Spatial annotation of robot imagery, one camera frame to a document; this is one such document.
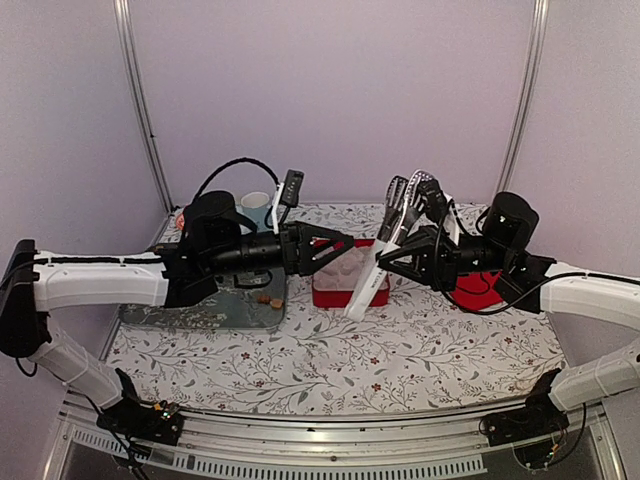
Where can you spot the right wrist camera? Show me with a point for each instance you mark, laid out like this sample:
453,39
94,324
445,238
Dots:
433,200

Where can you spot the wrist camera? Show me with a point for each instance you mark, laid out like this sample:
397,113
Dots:
433,200
291,190

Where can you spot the light blue mug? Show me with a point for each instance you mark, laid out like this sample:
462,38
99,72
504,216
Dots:
256,206

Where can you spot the red patterned small bowl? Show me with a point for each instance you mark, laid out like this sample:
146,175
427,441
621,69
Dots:
180,220

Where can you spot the floral tablecloth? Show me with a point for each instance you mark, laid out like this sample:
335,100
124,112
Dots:
418,352

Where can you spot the left aluminium frame post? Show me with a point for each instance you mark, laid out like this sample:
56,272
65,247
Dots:
133,72

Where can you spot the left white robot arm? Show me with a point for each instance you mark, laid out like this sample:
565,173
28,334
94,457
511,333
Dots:
216,241

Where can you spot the green floral tray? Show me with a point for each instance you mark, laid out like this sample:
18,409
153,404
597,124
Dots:
225,305

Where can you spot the red box lid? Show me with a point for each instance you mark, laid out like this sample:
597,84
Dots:
476,291

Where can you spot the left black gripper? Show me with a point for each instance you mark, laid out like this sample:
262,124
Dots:
304,264

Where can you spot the aluminium frame post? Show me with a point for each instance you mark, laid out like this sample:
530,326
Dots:
531,70
133,72

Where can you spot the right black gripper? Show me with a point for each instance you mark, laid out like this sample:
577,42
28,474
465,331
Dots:
436,259

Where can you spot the front aluminium rail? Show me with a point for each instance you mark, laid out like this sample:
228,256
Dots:
432,444

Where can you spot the white plastic box insert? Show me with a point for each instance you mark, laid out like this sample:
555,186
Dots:
343,273

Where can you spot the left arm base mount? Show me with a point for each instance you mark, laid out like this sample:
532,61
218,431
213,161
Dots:
160,422

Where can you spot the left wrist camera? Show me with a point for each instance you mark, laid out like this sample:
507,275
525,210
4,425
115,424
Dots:
291,190

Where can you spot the red chocolate box base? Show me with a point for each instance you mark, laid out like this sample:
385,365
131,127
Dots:
337,299

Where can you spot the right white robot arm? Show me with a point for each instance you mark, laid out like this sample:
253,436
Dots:
531,283

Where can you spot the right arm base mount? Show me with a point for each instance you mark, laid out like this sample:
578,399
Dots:
538,416

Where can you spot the right aluminium frame post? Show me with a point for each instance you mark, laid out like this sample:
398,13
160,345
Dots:
531,70

